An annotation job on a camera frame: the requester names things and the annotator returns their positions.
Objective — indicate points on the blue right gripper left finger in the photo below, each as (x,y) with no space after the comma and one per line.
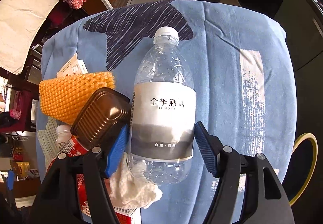
(116,152)

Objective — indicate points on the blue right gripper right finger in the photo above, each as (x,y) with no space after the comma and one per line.
(208,147)

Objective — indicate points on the white tissue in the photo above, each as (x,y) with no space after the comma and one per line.
(131,190)

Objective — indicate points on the red white milk carton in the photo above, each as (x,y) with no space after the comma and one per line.
(69,176)

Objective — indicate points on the brown plastic tray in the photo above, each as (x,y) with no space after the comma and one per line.
(102,117)

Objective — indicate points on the clear plastic water bottle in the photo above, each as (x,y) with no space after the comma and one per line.
(163,113)

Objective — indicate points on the orange foam fruit net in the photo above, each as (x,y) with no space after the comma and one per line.
(63,98)

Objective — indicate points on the small white paper box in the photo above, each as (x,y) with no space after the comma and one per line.
(73,67)

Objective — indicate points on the blue tablecloth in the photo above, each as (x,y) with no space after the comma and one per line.
(242,71)

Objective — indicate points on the black bin yellow rim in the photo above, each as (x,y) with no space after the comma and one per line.
(301,167)

